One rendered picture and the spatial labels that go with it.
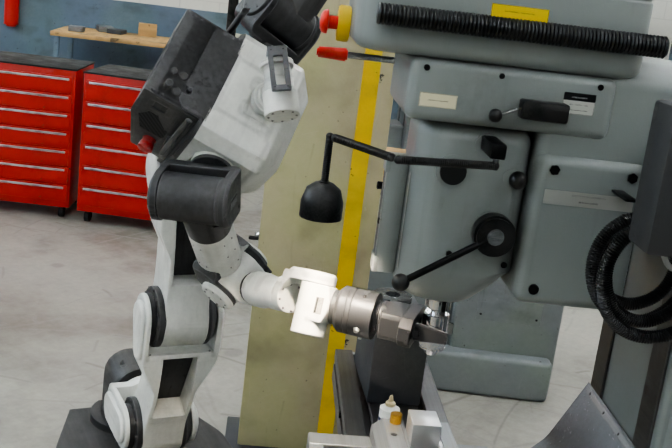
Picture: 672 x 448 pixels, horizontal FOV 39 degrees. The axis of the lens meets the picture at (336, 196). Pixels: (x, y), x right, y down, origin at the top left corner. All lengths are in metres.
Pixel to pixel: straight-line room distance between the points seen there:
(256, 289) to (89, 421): 0.98
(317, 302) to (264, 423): 2.01
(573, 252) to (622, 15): 0.39
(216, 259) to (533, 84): 0.72
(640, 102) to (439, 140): 0.33
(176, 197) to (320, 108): 1.68
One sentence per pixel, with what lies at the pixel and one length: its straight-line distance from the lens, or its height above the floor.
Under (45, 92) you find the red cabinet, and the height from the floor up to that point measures 0.83.
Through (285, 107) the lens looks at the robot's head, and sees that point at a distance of 1.72.
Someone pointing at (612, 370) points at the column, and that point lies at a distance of 1.94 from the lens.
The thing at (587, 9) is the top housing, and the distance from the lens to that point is 1.55.
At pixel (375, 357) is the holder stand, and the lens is 2.09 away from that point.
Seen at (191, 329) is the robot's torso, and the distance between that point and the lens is 2.23.
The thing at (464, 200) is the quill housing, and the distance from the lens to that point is 1.58.
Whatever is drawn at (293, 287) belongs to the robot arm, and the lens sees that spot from 1.86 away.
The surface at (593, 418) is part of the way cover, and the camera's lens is 1.96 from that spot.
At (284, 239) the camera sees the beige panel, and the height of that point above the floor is 0.87.
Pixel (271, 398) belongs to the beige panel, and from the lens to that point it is 3.70.
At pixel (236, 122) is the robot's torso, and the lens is 1.80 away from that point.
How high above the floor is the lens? 1.85
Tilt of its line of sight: 14 degrees down
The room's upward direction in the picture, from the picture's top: 7 degrees clockwise
